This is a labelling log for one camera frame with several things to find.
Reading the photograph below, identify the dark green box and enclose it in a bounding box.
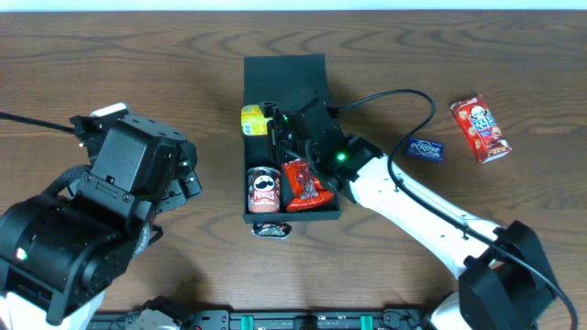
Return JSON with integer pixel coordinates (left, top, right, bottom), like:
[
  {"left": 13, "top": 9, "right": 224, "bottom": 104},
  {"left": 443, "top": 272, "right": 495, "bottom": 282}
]
[{"left": 242, "top": 54, "right": 342, "bottom": 224}]

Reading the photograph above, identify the red pringles can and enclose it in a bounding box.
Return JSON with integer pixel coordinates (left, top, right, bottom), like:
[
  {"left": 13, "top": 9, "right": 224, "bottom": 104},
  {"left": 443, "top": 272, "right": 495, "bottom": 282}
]
[{"left": 247, "top": 167, "right": 281, "bottom": 214}]

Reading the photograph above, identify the red hacks candy bag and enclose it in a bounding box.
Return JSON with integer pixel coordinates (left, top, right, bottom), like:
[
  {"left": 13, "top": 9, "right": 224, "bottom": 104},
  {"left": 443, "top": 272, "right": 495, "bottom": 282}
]
[{"left": 282, "top": 159, "right": 335, "bottom": 213}]

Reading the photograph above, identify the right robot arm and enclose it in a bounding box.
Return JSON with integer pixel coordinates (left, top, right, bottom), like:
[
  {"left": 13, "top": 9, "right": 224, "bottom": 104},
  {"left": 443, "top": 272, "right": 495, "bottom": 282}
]
[{"left": 259, "top": 89, "right": 578, "bottom": 329}]

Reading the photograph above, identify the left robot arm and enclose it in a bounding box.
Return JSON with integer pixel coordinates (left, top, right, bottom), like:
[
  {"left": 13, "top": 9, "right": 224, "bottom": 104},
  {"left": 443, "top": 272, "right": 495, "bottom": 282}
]
[{"left": 1, "top": 110, "right": 201, "bottom": 329}]

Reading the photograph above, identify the small black candy wrapper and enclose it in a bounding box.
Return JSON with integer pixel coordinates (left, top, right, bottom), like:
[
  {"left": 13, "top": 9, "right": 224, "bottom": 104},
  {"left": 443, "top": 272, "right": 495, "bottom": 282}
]
[{"left": 251, "top": 223, "right": 292, "bottom": 239}]

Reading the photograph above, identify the blue eclipse mint tin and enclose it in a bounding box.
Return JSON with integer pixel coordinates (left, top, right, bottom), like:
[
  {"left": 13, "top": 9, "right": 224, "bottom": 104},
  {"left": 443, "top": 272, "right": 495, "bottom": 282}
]
[{"left": 405, "top": 137, "right": 444, "bottom": 162}]

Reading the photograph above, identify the red panda biscuit box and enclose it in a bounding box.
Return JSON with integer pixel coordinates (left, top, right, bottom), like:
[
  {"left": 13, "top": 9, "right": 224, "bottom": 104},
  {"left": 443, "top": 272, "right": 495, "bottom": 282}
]
[{"left": 450, "top": 95, "right": 512, "bottom": 163}]

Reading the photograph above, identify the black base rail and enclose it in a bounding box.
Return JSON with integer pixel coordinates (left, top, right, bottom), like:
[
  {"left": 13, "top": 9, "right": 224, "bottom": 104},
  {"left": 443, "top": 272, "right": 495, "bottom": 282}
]
[{"left": 88, "top": 296, "right": 432, "bottom": 330}]

